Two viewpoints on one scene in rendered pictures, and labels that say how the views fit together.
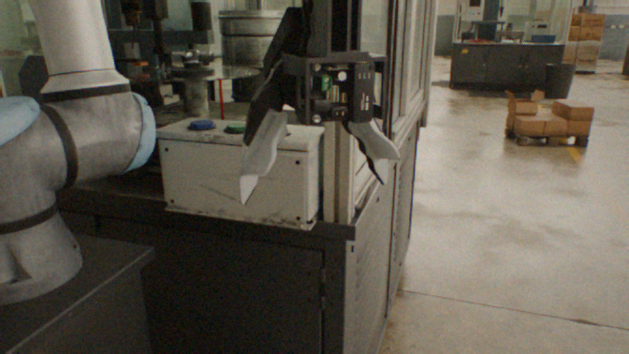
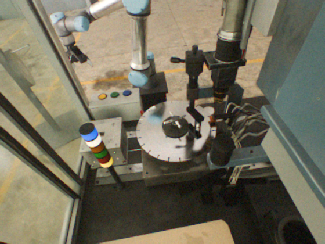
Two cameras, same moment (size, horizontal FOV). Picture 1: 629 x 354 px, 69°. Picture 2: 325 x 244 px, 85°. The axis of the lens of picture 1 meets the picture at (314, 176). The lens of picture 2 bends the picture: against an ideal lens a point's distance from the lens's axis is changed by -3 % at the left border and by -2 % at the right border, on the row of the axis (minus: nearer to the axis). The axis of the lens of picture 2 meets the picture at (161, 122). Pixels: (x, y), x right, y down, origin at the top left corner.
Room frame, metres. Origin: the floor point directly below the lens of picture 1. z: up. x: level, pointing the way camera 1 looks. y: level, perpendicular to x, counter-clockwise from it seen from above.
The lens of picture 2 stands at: (1.61, 0.09, 1.53)
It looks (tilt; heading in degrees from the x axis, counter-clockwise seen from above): 48 degrees down; 161
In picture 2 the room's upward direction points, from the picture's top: 7 degrees counter-clockwise
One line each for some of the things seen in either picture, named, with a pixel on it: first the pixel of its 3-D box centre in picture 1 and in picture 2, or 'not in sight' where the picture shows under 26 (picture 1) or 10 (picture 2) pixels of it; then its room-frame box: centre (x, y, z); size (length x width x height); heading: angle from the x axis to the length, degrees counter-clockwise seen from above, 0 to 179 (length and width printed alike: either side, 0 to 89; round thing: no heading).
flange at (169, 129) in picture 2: (193, 66); (175, 124); (1.16, 0.30, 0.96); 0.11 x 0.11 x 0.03
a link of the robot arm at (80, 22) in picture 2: not in sight; (78, 22); (0.45, 0.08, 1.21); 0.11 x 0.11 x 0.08; 54
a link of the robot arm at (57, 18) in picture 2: not in sight; (61, 24); (0.41, -0.01, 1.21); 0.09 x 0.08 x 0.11; 54
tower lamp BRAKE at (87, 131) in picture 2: not in sight; (88, 131); (1.21, 0.00, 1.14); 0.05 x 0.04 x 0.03; 162
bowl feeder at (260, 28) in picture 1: (257, 56); not in sight; (1.95, 0.24, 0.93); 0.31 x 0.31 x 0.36
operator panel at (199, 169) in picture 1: (244, 169); (118, 106); (0.77, 0.12, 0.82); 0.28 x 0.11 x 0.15; 72
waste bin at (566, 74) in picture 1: (558, 81); not in sight; (6.55, -3.48, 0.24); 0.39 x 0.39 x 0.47
